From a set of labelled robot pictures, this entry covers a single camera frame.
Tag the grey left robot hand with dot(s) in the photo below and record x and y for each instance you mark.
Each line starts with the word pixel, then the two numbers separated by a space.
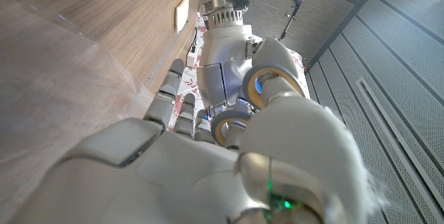
pixel 225 54

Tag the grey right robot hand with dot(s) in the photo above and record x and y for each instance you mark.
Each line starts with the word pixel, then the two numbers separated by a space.
pixel 173 182

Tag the floral backdrop cloth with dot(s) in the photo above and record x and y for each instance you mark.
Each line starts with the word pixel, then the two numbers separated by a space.
pixel 187 85

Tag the yellow sponge at left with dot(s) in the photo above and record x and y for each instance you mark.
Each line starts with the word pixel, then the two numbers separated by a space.
pixel 182 14

